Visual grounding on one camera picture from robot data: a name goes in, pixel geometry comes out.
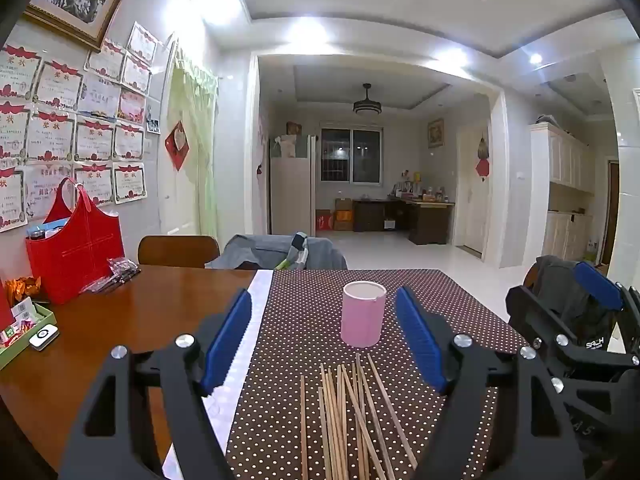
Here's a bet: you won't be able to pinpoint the brown door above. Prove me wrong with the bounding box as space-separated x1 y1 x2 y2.
602 160 621 266

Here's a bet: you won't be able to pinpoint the wall of award certificates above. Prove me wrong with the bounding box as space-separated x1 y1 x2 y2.
0 21 162 233

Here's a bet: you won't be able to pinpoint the red box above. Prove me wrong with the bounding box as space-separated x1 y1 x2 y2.
0 280 16 333

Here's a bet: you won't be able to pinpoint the brown wooden chair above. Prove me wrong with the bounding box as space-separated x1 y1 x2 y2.
137 235 221 269

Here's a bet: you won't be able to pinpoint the light green curtain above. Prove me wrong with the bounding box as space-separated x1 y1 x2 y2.
167 42 221 253

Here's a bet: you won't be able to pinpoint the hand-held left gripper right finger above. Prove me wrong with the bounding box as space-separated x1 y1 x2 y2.
395 287 586 480

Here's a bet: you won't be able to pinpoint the white wall cabinets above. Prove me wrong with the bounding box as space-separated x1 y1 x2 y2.
529 122 597 267

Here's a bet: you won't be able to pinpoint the clear packet of dark items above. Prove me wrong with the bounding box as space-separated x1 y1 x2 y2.
80 256 142 295

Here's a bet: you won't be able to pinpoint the pink cup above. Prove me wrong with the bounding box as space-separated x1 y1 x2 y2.
340 281 387 349

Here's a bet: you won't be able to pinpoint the orange snack wrappers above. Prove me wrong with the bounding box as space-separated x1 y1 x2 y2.
4 276 42 302

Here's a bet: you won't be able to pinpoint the pile of wooden chopsticks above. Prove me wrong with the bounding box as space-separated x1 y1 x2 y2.
299 352 418 480

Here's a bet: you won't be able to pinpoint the green tray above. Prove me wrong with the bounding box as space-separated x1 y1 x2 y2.
0 297 57 372

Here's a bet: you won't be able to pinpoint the barred window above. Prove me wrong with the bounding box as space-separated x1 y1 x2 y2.
320 127 386 183

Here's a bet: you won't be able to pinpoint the dark wooden sideboard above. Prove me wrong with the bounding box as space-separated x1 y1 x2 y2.
352 199 456 246

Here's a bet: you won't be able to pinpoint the dark grey jacket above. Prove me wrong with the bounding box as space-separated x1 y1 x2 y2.
522 255 623 361

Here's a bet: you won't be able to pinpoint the white door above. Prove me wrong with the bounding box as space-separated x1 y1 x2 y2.
456 122 490 261

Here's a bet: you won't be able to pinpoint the ceiling fan lamp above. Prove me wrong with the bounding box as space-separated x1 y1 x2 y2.
352 83 383 115

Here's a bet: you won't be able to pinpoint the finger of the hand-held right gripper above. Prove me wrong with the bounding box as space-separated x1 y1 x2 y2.
505 285 626 396
574 261 640 361

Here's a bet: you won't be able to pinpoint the white green paper packet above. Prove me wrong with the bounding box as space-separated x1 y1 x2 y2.
2 297 36 346

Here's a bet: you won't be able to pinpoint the assorted bottles and boxes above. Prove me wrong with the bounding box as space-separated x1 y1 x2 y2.
395 170 451 204

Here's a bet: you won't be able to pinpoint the red tote bag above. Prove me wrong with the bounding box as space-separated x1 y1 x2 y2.
25 177 126 306

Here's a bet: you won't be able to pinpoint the white refrigerator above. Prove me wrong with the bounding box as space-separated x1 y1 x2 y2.
270 135 318 237

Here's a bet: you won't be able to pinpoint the red diamond door decoration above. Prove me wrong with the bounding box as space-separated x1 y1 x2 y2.
165 120 192 173

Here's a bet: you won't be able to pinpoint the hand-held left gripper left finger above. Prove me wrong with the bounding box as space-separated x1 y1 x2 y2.
59 289 252 480

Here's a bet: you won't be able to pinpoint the brown polka dot tablecloth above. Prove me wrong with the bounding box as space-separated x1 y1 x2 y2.
162 268 532 480

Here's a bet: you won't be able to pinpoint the small white device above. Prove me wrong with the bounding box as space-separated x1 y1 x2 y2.
28 326 60 350

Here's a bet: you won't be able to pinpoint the red hanging door ornament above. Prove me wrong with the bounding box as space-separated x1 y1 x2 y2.
475 132 492 182

